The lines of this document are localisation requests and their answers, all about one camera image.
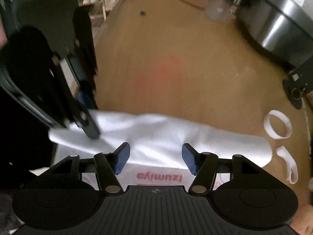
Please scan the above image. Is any white shopping bag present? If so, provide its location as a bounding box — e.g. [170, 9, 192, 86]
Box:
[48, 109, 273, 191]

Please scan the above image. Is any stainless steel rice cooker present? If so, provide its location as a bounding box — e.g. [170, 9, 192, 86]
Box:
[236, 0, 313, 69]

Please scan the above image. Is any twisted white paper band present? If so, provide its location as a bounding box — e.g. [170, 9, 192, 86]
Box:
[276, 146, 299, 184]

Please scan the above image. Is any person's left forearm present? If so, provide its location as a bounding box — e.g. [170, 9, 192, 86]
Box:
[0, 86, 59, 191]

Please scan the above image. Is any translucent water bottle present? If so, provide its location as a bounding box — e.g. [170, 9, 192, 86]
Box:
[204, 0, 236, 21]

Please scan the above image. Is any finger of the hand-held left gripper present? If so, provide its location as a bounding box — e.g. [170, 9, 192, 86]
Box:
[62, 97, 101, 140]
[73, 6, 98, 109]

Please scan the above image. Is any black phone stand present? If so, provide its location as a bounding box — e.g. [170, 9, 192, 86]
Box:
[282, 59, 313, 110]

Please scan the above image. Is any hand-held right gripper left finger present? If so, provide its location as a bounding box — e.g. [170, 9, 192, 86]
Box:
[49, 142, 131, 196]

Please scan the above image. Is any black cable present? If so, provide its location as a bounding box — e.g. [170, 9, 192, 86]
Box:
[179, 0, 211, 11]

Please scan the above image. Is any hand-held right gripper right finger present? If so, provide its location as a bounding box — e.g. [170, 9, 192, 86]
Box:
[182, 143, 263, 196]

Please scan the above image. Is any white paper band loop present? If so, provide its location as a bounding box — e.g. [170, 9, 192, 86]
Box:
[264, 110, 292, 140]

